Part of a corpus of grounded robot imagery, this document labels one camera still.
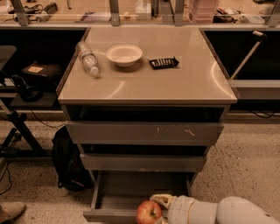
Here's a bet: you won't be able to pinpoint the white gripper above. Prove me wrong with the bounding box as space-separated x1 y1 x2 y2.
150 194 198 224

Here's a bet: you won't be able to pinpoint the red apple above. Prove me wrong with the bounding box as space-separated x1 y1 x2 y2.
136 200 163 224

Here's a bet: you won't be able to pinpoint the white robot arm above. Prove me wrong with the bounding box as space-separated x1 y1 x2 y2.
150 194 280 224

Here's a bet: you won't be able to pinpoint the grey bottom drawer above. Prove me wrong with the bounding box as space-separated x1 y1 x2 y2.
83 171 194 224

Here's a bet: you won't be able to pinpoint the grey drawer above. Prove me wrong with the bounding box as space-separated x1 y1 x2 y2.
66 121 223 145
83 171 194 224
80 153 205 172

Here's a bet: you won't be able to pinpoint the grey middle drawer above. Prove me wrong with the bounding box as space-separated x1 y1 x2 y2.
80 153 205 172

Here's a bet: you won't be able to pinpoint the grey drawer cabinet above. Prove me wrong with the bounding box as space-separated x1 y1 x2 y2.
59 25 237 162

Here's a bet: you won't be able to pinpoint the grey top drawer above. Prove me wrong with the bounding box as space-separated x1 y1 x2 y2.
66 121 223 145

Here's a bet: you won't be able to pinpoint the black backpack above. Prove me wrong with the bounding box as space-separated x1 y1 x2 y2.
51 126 93 193

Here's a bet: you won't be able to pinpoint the black snack bar wrapper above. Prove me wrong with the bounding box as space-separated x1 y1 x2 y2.
149 57 179 70

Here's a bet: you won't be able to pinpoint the beige shoe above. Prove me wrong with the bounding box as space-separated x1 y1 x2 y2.
0 202 26 224

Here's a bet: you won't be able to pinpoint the white bowl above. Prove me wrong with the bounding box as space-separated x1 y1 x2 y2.
106 44 143 67

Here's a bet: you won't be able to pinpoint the clear plastic water bottle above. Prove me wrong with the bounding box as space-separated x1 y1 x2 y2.
76 41 99 77

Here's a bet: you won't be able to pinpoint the black headphones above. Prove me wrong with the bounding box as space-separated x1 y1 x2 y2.
11 75 43 102

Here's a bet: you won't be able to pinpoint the black box with label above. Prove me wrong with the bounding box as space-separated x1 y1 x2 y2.
21 61 63 81

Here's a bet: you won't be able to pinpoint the white stick with tip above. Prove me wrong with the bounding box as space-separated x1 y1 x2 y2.
230 31 267 80

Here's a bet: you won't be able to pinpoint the pink plastic container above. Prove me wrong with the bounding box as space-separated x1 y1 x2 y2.
188 0 220 24

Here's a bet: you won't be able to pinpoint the black desk frame leg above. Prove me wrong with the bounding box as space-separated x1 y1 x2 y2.
0 100 51 158

